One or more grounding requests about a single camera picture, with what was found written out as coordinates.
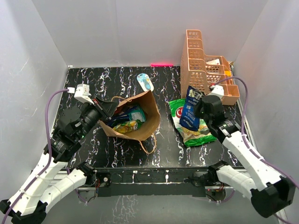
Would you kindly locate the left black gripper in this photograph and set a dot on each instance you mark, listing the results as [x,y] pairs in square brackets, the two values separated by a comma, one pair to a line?
[107,108]

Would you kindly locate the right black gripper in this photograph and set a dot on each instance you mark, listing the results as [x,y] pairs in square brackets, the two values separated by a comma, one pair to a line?
[197,108]

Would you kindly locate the blue Burts chips bag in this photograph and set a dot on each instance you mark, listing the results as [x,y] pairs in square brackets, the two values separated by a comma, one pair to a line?
[188,119]

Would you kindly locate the green Chuba cassava chips bag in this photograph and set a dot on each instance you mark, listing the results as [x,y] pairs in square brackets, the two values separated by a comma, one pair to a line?
[190,138]

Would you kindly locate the brown paper bag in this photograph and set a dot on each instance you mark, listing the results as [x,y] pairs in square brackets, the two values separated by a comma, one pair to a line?
[144,101]

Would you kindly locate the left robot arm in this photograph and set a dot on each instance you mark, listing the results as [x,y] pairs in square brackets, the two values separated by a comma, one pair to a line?
[31,203]

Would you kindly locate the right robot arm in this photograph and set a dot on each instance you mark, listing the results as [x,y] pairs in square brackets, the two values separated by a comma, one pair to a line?
[267,189]

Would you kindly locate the yellow green snack bag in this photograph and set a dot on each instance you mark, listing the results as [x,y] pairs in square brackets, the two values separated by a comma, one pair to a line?
[128,126]

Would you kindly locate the teal white snack packet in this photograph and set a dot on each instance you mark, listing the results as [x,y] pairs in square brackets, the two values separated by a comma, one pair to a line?
[137,115]

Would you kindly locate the orange plastic file organizer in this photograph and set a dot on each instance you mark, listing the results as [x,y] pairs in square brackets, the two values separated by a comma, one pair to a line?
[196,73]

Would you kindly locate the white card in organizer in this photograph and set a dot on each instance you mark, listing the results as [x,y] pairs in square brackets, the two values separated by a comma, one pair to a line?
[213,62]

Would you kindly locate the blue correction tape blister pack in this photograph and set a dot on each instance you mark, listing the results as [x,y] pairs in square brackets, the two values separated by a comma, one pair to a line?
[145,82]

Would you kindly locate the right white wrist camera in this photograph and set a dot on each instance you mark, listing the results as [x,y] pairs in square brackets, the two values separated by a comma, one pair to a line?
[216,90]

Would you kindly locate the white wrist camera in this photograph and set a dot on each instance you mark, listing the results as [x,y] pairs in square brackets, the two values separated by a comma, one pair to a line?
[81,93]
[216,90]

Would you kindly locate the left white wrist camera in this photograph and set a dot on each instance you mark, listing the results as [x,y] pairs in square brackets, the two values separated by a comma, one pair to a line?
[81,93]

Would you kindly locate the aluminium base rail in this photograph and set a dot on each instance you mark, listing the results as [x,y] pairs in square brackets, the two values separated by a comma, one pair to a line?
[154,197]

